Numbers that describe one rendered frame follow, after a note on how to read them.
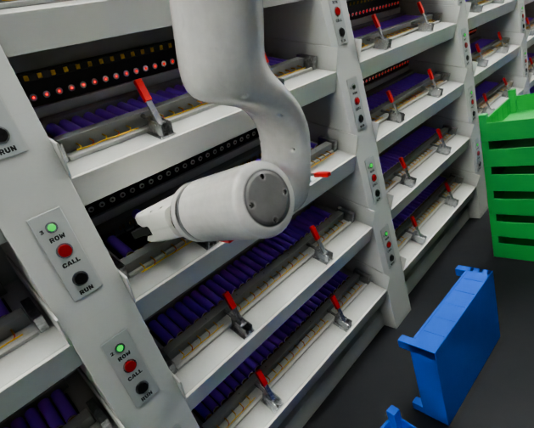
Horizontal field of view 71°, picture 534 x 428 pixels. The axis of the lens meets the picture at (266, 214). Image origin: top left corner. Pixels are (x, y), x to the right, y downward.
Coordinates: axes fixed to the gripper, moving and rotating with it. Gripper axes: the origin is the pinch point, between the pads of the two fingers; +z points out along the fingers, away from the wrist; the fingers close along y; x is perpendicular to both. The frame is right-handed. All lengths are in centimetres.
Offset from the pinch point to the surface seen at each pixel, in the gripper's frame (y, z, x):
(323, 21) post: -50, -10, -21
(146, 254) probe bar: 4.7, -2.0, 4.1
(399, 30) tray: -94, -3, -16
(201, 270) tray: -1.4, -4.6, 10.9
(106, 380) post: 19.0, -4.6, 16.2
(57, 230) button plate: 15.1, -8.2, -5.6
